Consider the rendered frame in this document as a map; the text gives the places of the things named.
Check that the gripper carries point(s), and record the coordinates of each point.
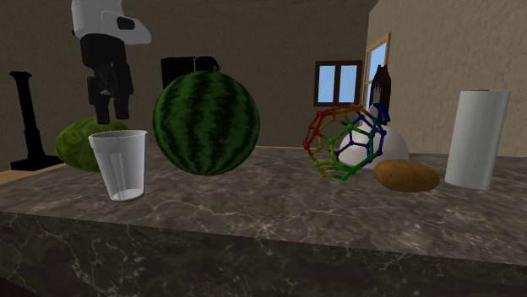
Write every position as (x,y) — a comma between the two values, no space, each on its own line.
(103,51)

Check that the green cabbage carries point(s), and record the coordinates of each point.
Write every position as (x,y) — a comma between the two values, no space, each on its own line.
(74,144)

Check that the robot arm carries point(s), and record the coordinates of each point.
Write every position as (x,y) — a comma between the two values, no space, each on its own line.
(96,18)

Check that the dark brown pointed bottle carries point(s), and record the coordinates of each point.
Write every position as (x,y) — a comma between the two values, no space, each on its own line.
(382,88)

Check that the dark green striped watermelon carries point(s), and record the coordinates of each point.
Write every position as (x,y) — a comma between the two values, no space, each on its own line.
(206,123)

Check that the brown framed window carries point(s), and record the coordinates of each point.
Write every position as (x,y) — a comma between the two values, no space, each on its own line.
(337,84)

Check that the black box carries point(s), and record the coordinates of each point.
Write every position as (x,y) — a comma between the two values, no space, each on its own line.
(181,68)

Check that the clear plastic cup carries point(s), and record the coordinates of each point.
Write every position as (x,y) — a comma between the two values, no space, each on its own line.
(121,164)

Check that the white paper towel roll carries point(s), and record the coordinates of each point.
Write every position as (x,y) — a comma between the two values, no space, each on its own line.
(475,140)

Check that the black pedestal column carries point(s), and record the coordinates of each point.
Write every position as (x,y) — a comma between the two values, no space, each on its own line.
(31,131)

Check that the brown potato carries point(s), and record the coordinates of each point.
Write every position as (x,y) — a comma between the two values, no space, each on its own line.
(405,176)

